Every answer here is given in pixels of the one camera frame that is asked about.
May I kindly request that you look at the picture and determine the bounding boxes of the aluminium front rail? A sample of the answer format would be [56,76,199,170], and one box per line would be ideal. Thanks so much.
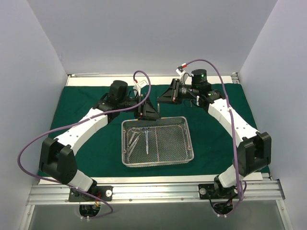
[26,180,284,205]

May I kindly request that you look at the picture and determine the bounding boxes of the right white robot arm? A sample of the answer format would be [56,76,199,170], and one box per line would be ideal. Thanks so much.
[157,68,272,198]

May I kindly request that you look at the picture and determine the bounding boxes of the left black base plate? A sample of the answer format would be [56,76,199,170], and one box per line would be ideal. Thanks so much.
[68,185,113,202]

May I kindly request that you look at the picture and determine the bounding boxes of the steel forceps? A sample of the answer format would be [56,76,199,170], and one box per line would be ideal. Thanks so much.
[144,128,149,155]

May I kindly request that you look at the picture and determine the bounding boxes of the wire mesh instrument tray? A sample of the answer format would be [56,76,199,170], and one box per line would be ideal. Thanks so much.
[121,116,194,168]

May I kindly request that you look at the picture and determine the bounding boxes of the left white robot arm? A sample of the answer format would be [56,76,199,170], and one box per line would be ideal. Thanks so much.
[39,80,160,201]

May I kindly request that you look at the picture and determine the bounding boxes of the steel surgical scissors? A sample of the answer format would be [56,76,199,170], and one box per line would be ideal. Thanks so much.
[127,128,141,158]

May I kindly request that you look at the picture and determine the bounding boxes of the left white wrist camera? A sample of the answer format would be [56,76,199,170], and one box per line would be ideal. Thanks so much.
[133,80,148,94]

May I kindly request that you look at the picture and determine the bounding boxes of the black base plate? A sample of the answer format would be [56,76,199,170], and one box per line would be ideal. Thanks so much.
[198,183,238,200]
[68,185,113,202]

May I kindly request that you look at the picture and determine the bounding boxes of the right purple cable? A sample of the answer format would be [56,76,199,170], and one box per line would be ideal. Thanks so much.
[182,58,248,214]

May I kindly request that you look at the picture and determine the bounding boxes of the purple cable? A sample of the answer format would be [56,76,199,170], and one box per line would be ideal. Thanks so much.
[182,58,248,214]
[17,70,152,219]

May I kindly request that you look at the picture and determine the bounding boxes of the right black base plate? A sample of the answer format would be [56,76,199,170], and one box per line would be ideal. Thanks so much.
[198,183,238,200]

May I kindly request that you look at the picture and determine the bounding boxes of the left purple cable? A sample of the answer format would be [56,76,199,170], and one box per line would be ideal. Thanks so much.
[17,70,152,219]

